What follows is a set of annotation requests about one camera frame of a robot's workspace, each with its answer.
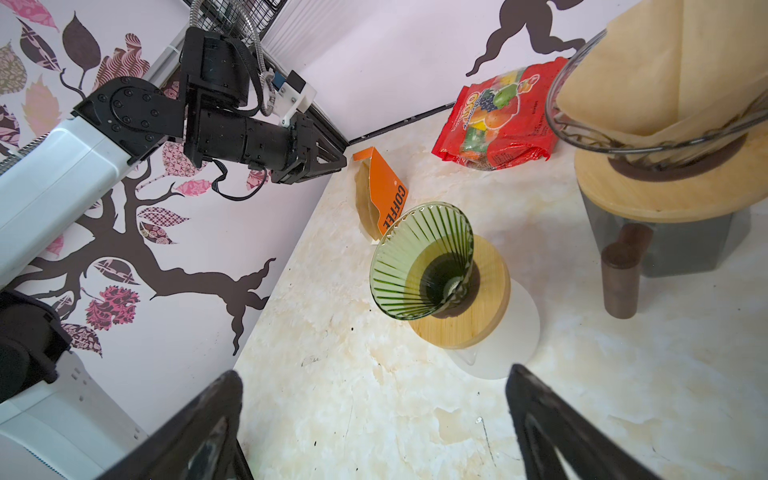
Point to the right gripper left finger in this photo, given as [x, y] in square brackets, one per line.
[199, 442]

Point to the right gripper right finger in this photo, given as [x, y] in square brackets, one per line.
[549, 432]

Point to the frosted white glass pitcher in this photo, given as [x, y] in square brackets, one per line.
[513, 341]

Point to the black wire basket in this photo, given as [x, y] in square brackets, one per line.
[232, 17]

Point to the brown paper coffee filter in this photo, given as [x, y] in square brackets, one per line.
[737, 28]

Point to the grey glass pitcher wooden handle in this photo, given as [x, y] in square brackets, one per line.
[631, 249]

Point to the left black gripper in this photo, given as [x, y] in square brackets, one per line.
[310, 154]

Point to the coffee filter paper box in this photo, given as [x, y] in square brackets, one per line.
[380, 194]

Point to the red snack bag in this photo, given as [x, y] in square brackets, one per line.
[501, 122]

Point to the wooden dripper ring stand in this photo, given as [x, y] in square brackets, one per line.
[736, 184]

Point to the green glass dripper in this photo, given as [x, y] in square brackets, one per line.
[423, 265]

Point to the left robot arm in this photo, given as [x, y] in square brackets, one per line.
[50, 406]

